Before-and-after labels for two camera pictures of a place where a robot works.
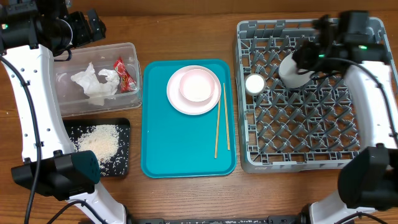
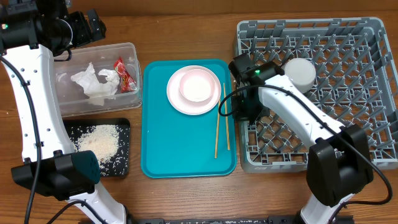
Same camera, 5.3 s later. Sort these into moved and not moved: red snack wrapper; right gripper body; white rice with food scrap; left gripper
Moved: right gripper body
Not moved: left gripper; red snack wrapper; white rice with food scrap
